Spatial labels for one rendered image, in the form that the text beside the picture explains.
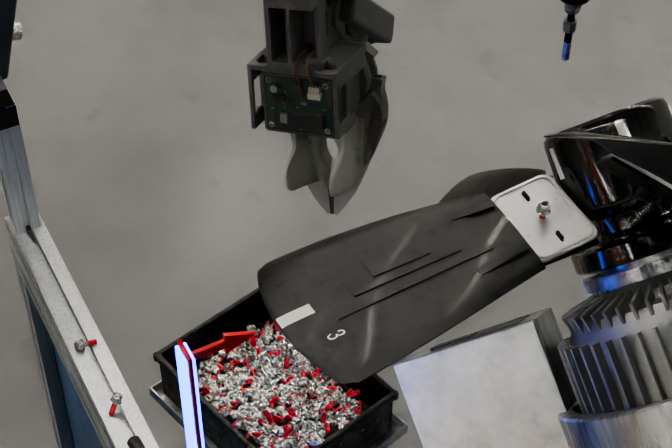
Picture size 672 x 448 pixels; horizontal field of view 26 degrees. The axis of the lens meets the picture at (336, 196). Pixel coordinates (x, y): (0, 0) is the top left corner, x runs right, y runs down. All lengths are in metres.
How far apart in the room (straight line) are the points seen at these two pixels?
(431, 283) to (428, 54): 2.12
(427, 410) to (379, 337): 0.22
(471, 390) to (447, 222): 0.18
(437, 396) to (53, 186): 1.78
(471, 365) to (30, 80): 2.10
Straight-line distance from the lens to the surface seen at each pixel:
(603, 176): 1.31
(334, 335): 1.23
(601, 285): 1.33
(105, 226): 2.99
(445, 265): 1.28
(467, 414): 1.41
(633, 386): 1.30
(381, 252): 1.30
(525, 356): 1.38
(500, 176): 1.55
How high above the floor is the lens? 2.12
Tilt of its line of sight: 45 degrees down
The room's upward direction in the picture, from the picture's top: straight up
